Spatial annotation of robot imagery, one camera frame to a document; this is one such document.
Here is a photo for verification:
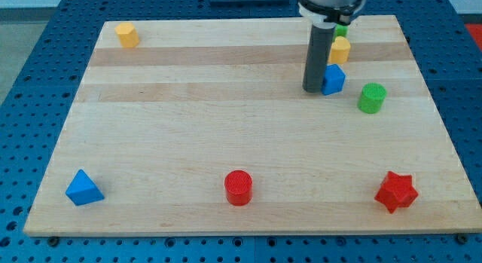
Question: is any blue triangle block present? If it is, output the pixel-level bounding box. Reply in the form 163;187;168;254
66;170;105;206

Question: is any yellow hexagon block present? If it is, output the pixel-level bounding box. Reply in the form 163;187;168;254
114;22;140;48

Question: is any green cylinder block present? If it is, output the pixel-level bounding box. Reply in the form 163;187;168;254
357;83;387;114

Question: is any red cylinder block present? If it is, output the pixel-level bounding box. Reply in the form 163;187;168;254
224;170;253;206

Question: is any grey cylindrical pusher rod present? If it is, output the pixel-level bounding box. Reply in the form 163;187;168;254
303;26;334;93

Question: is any green block behind rod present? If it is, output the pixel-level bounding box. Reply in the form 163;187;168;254
334;24;348;39

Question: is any wooden board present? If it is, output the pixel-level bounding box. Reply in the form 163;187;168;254
24;15;481;237

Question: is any yellow heart block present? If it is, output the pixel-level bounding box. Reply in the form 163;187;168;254
328;36;351;64

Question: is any red star block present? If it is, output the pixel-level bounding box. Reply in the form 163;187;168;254
374;171;419;214

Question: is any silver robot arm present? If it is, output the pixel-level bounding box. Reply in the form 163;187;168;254
297;0;367;29

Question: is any blue cube block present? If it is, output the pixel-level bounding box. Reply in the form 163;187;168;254
321;64;346;95

